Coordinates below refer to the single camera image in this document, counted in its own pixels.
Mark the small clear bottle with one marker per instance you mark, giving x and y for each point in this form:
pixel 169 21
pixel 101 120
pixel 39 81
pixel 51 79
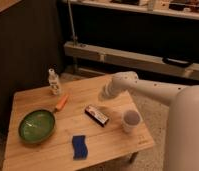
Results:
pixel 54 82

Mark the metal pole stand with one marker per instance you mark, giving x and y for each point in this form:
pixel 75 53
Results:
pixel 74 37

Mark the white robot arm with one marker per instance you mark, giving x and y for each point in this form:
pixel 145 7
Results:
pixel 181 142

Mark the blue sponge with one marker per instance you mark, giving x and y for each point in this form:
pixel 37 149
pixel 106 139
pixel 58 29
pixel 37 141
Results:
pixel 79 146

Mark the green pan orange handle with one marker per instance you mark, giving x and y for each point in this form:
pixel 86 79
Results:
pixel 38 125

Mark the white paper cup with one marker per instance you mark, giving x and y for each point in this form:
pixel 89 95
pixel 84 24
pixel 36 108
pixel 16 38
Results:
pixel 130 120

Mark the upper shelf with clutter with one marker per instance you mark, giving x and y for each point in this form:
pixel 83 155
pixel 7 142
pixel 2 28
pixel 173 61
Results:
pixel 134 8

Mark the white cylindrical gripper end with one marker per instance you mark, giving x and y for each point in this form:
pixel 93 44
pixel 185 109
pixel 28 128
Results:
pixel 107 93

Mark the long grey metal case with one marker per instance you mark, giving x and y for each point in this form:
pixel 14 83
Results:
pixel 129 59

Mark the wooden table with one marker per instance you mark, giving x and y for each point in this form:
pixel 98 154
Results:
pixel 56 153

